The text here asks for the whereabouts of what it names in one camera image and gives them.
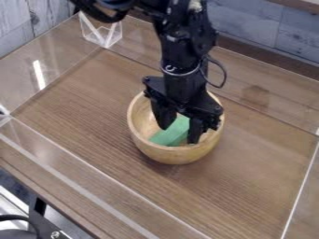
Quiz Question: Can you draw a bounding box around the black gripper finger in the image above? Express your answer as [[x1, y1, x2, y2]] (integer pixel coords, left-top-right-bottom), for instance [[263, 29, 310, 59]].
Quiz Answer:
[[151, 98, 178, 130], [187, 118, 207, 144]]

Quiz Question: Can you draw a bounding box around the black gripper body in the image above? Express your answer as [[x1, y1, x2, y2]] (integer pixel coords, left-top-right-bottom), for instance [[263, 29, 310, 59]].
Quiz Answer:
[[141, 69, 225, 131]]

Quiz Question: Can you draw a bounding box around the green rectangular stick block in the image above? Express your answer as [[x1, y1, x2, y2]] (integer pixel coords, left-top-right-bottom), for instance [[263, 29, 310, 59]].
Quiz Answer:
[[150, 116, 190, 147]]

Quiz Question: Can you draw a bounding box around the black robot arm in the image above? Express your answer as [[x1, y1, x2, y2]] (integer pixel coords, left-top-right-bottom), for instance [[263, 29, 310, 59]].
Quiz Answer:
[[70, 0, 223, 144]]

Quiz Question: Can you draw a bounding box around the wooden bowl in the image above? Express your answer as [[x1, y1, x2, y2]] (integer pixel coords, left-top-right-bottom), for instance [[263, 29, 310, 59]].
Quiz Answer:
[[127, 92, 226, 165]]

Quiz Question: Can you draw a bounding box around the clear acrylic corner bracket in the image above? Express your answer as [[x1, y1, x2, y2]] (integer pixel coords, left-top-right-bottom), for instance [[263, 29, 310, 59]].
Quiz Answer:
[[79, 12, 122, 49]]

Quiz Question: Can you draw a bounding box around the clear acrylic tray wall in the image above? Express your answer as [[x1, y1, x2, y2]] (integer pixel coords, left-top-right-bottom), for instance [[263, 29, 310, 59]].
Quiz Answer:
[[0, 105, 211, 239]]

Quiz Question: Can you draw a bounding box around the black metal table frame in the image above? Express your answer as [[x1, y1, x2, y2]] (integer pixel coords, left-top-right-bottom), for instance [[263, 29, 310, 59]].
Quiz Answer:
[[28, 196, 72, 239]]

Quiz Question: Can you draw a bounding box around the black cable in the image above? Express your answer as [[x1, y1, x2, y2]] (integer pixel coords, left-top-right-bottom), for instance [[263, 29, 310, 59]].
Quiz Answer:
[[0, 214, 34, 232]]

